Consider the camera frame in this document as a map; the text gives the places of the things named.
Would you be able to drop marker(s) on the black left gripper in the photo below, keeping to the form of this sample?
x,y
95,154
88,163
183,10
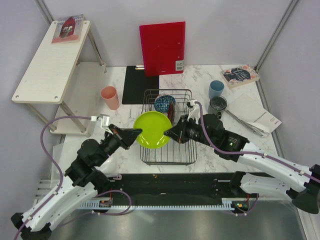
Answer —
x,y
126,137

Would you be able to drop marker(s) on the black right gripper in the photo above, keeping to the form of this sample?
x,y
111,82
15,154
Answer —
x,y
178,132

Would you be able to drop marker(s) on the black wire dish rack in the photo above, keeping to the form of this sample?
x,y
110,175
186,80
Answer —
x,y
172,153

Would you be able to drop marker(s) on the green plate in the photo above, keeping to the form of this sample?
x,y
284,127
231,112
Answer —
x,y
153,125

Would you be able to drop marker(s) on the pink plastic cup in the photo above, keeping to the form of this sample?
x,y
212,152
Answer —
x,y
110,96

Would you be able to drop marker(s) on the dark grey ceramic mug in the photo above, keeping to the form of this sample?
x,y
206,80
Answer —
x,y
218,114

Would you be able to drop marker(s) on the light blue plastic cup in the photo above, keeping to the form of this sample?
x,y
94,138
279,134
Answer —
x,y
216,88

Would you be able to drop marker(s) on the clear glass tumbler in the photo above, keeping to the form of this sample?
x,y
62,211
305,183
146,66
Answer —
x,y
218,103

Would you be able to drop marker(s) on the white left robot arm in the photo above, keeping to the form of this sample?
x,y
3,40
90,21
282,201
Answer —
x,y
78,183

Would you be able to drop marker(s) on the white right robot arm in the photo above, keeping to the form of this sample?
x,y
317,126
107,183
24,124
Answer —
x,y
298,183

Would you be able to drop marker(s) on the dark red plate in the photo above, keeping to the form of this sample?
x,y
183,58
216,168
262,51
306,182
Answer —
x,y
171,113

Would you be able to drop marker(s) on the blue patterned bowl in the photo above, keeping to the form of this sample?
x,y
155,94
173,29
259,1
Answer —
x,y
162,103

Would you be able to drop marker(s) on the black clipboard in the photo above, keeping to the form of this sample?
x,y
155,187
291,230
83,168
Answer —
x,y
138,87

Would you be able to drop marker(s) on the white paper booklet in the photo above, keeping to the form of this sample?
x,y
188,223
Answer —
x,y
250,111

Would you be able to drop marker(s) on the spiral notebook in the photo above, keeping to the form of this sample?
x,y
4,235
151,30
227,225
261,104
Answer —
x,y
255,128

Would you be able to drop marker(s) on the white wooden shelf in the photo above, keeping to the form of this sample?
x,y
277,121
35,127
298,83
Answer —
x,y
68,75

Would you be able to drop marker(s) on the floral cover book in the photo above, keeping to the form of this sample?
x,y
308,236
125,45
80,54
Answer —
x,y
239,76

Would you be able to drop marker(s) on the red folder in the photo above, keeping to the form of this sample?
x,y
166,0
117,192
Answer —
x,y
163,48

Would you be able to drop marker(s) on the red cover book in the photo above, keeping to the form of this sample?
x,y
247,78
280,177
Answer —
x,y
68,29

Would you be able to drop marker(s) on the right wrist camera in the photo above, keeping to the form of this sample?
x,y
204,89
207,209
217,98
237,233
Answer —
x,y
194,110

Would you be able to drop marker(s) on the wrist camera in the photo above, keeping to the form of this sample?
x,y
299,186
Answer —
x,y
103,119
194,110

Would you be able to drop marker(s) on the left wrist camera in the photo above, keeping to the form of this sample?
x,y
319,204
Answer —
x,y
103,119

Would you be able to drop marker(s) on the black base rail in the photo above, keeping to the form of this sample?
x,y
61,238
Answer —
x,y
177,189

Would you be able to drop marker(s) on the white cable duct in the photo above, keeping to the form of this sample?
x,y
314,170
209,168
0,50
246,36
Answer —
x,y
98,205

